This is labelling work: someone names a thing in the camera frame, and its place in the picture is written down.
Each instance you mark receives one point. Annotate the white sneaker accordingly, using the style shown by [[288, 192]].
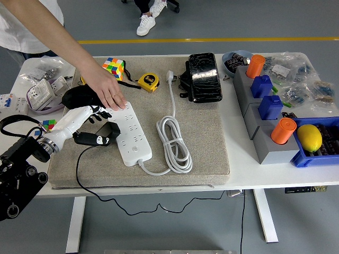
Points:
[[145, 25], [158, 8]]

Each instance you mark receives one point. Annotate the dark capacitors row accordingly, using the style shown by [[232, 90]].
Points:
[[329, 143]]

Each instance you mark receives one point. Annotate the large colourful puzzle cube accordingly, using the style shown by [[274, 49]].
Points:
[[114, 69]]

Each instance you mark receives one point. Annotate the black capacitors heap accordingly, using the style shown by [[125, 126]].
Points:
[[234, 63]]

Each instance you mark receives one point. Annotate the white circuit breaker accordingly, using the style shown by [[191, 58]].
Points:
[[13, 108]]

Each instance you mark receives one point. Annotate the black plug adapter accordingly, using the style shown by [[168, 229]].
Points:
[[111, 129]]

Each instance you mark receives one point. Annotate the black cloth pouch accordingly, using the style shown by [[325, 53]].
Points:
[[76, 96]]

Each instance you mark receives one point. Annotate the orange cylinder peg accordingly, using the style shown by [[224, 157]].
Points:
[[255, 66], [282, 131]]

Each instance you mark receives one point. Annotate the long grey peg block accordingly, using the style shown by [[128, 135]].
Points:
[[239, 79]]

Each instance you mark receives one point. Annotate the small green plastic piece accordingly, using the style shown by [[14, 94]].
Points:
[[275, 89], [286, 104]]

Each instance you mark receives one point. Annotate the loose black capacitors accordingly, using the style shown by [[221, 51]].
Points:
[[288, 115]]

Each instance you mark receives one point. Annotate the clear bag of blue resistors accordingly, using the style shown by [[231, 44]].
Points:
[[294, 95]]

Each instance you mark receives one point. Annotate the metal bracket under table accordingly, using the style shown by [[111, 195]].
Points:
[[235, 193]]

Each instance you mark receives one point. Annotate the small yellow tape measure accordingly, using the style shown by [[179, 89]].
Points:
[[83, 80]]

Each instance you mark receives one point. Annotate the white table leg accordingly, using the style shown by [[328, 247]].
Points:
[[265, 214], [75, 225]]

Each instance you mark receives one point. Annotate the glossy black case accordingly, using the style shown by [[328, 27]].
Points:
[[205, 79]]

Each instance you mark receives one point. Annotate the yellow tape measure 5m print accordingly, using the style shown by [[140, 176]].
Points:
[[148, 80]]

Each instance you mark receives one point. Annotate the light blue bowl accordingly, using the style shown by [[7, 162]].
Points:
[[227, 56]]

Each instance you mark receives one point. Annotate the black table control panel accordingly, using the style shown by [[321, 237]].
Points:
[[306, 189]]

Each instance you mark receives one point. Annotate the blue plastic bin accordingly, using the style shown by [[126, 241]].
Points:
[[304, 158]]

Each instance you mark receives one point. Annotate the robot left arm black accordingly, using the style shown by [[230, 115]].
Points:
[[16, 169]]

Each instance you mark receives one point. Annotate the person's right hand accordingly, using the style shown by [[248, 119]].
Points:
[[108, 90]]

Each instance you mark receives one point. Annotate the white power strip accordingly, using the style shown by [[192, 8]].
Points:
[[127, 127]]

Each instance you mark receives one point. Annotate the small black jack plug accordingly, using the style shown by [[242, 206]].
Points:
[[69, 77]]

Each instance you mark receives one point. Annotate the large white wall socket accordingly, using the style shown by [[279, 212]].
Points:
[[39, 92]]

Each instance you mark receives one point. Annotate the small colourful puzzle cube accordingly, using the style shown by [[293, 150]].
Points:
[[49, 123]]

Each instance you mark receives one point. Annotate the blue block peg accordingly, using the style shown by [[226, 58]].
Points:
[[270, 107], [260, 87]]

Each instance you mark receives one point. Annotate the seated person's legs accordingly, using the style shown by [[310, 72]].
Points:
[[143, 5]]

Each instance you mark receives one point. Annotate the grey-brown mat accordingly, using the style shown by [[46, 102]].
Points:
[[206, 132]]

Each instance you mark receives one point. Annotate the clear bag of metal parts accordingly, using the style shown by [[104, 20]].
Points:
[[42, 70]]

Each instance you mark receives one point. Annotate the clear bag with white label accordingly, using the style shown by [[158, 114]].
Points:
[[280, 70]]

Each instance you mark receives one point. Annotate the yellow lemon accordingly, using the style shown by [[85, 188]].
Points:
[[309, 137]]

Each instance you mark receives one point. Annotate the clear bag of brown resistors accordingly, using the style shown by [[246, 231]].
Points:
[[323, 91]]

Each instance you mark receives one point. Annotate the person's right forearm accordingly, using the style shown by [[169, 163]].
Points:
[[66, 45]]

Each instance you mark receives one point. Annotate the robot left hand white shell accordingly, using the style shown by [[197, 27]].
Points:
[[71, 119]]

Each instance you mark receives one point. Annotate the person's torso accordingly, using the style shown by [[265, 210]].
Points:
[[16, 31]]

